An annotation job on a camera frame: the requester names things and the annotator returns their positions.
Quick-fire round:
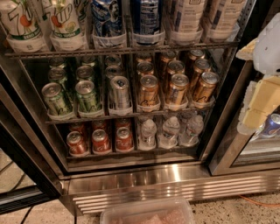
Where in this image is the second row middle gold can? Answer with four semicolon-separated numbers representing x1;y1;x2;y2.
163;59;185;91

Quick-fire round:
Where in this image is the red can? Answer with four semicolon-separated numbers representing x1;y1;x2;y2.
66;131;89;157
92;129;112;155
115;127;134;152

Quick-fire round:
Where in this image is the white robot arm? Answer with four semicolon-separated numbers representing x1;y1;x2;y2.
236;13;280;136

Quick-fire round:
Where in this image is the second row green can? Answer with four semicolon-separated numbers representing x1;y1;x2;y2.
76;66;95;82
48;67;73;100

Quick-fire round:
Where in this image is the orange cable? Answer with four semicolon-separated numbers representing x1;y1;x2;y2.
237;194;280;208

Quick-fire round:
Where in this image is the front right gold can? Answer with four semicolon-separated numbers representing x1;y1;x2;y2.
192;72;220;109

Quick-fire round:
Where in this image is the right white beige drink can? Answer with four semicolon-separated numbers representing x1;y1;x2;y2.
202;0;246;43

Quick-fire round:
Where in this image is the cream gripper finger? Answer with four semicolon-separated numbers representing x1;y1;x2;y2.
237;76;280;135
235;38;256;60

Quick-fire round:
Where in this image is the second row right gold can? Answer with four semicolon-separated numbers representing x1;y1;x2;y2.
190;59;211;88

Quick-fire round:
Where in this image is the second row gold can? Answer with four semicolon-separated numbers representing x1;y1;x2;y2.
190;59;211;88
136;61;154;77
163;59;185;91

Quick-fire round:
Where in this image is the blue Pepsi can with portrait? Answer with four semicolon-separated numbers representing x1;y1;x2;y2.
90;0;124;48

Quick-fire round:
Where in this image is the second row left gold can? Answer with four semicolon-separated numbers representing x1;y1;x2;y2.
136;61;154;77

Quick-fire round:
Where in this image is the dark blue can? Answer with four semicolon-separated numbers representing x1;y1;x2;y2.
129;0;165;46

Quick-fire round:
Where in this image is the clear water bottle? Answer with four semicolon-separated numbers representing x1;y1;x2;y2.
179;115;204;147
159;116;180;149
139;119;157;151

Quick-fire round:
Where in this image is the open glass fridge door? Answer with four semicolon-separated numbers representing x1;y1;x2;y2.
0;85;61;214

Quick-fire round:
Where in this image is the second row silver can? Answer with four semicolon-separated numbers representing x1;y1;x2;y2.
105;66;123;84

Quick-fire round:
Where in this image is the front left red can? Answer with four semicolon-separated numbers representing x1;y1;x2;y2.
66;131;89;157

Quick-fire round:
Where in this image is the white beige drink can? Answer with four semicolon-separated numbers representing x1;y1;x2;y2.
167;0;207;46
202;0;246;43

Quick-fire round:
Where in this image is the right clear water bottle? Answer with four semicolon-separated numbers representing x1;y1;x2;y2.
179;115;204;147

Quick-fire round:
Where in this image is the second row left green can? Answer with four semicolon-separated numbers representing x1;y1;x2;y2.
48;67;73;100

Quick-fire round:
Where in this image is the front left green can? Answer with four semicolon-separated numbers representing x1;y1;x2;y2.
41;82;74;121

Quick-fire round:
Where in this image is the front right red can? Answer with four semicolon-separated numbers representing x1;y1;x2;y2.
115;127;134;152

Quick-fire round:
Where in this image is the front middle red can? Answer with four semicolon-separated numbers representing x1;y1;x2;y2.
92;129;112;155

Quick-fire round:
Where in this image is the clear plastic food container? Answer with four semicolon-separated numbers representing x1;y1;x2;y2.
100;197;196;224

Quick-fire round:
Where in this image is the front left gold can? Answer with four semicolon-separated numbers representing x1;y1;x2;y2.
137;75;160;112

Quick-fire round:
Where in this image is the middle clear water bottle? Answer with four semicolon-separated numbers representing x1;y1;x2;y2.
159;116;180;149

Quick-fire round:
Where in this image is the white 7up can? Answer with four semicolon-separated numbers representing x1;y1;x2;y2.
42;0;88;52
0;0;47;53

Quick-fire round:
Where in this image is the middle wire shelf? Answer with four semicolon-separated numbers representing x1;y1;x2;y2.
45;108;210;125

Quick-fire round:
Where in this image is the front middle gold can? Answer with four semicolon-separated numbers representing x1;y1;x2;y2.
164;73;189;111

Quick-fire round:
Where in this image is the wire shelf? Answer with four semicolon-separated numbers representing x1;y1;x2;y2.
45;108;210;125
4;41;238;60

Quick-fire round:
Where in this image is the front silver can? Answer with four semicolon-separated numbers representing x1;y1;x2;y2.
108;76;133;116

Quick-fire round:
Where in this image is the blue can right fridge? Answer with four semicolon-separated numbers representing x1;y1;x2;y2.
261;114;280;137

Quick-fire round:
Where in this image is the left clear water bottle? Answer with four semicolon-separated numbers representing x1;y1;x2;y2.
139;119;157;151

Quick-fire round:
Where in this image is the stainless steel fridge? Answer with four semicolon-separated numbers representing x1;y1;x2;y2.
0;0;280;216

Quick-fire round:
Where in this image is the top wire shelf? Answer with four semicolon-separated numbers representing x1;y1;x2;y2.
4;41;238;60

